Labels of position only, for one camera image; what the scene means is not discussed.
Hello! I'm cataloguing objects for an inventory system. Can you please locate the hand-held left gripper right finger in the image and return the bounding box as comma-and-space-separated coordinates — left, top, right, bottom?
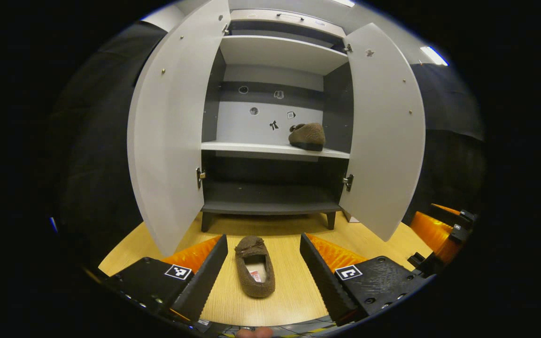
299, 233, 430, 328

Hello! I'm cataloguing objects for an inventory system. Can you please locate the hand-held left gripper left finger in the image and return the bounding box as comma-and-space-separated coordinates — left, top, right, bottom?
103, 235, 230, 327

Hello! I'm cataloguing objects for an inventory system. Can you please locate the brown fuzzy shoe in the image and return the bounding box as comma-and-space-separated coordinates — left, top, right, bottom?
288, 123, 326, 152
234, 236, 276, 299

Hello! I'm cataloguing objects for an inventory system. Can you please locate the white cabinet door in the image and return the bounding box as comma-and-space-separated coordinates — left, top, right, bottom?
126, 0, 232, 257
339, 23, 427, 242

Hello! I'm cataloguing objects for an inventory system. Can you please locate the white shoe cabinet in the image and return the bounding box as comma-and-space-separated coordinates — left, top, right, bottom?
199, 8, 352, 233

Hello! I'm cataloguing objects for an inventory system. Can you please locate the white cabinet drawer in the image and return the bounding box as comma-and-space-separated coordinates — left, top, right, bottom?
230, 8, 347, 38

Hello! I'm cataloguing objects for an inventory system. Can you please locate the black backdrop cloth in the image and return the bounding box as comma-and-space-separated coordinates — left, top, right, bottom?
50, 21, 168, 268
402, 63, 487, 226

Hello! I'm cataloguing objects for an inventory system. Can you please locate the small ceiling light panel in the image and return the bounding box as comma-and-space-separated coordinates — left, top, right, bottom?
420, 46, 449, 67

